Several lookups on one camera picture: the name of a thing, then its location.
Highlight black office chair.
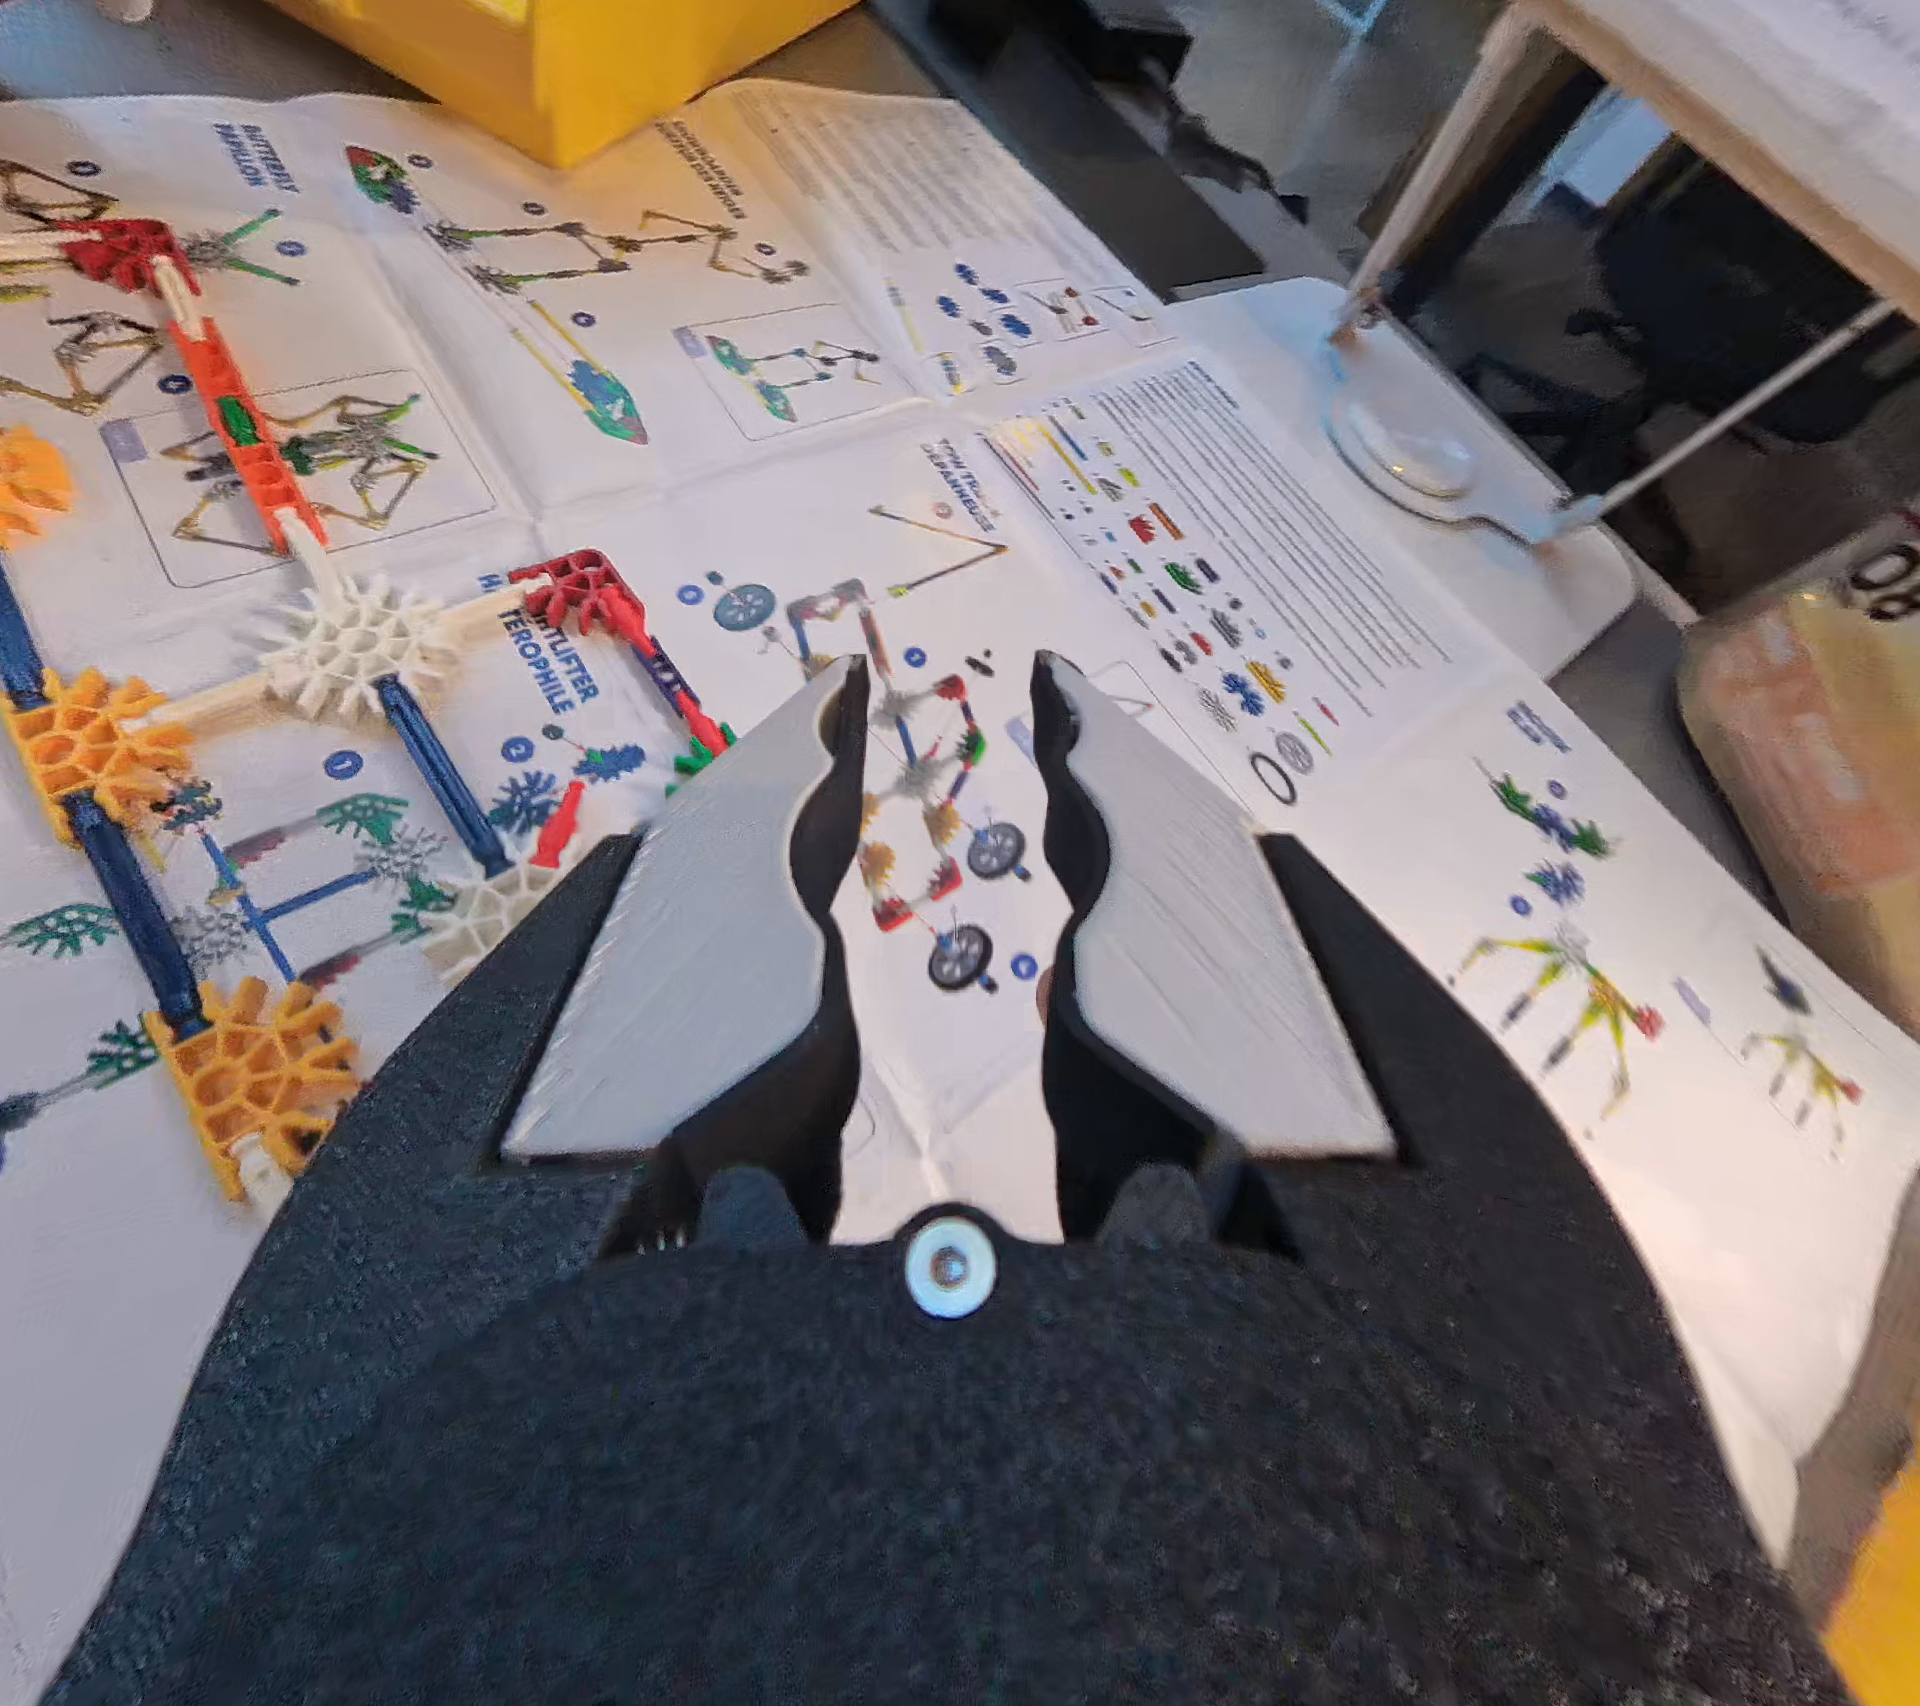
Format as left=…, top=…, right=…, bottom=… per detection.
left=1559, top=161, right=1920, bottom=538

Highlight white stand frame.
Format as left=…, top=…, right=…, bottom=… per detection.
left=1319, top=26, right=1908, bottom=544

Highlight flat dark device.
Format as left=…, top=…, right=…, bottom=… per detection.
left=869, top=0, right=1268, bottom=303

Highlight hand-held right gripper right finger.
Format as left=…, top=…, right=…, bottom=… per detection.
left=1029, top=655, right=1397, bottom=1234

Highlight construction toy box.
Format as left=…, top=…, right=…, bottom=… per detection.
left=1674, top=516, right=1920, bottom=1042

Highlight white round disc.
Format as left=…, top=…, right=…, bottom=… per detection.
left=1156, top=276, right=1639, bottom=681

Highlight colourful rod connector toy model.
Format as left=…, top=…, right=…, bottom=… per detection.
left=0, top=215, right=739, bottom=1203

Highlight toy building instruction sheet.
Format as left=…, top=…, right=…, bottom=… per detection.
left=0, top=72, right=1920, bottom=1558

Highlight black power adapter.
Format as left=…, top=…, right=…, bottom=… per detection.
left=1036, top=0, right=1201, bottom=94

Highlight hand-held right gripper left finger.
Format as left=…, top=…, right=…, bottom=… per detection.
left=504, top=655, right=877, bottom=1234

